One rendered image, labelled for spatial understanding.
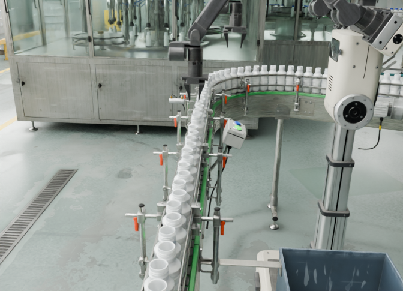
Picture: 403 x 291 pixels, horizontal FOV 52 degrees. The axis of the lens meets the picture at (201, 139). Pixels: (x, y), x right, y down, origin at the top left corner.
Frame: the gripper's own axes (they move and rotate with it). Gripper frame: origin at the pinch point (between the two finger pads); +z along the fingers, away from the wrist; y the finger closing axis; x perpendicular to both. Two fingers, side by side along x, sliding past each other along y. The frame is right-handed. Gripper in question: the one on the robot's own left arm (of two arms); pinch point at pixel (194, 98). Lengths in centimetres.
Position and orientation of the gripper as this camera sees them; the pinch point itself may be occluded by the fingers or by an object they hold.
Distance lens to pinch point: 160.8
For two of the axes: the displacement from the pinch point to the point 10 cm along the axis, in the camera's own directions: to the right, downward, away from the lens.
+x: 0.6, -3.5, 9.3
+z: -0.3, 9.4, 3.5
